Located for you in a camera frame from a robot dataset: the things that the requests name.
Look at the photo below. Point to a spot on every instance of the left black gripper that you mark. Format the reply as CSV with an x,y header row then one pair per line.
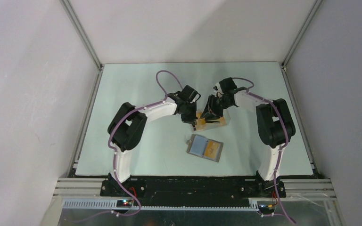
x,y
192,119

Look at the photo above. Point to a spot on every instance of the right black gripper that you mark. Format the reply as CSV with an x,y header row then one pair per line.
x,y
213,114

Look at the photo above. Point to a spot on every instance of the clear plastic card box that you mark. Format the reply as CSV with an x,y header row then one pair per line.
x,y
213,123

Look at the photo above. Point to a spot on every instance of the grey card holder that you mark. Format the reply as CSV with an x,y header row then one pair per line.
x,y
197,145

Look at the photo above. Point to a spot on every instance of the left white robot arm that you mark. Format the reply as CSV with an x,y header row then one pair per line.
x,y
127,126

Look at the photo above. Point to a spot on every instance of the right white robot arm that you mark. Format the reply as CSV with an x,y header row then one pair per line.
x,y
274,123

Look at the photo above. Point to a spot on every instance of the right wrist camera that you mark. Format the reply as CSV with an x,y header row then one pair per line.
x,y
217,90

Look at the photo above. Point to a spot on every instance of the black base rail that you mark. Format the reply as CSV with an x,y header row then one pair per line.
x,y
185,191

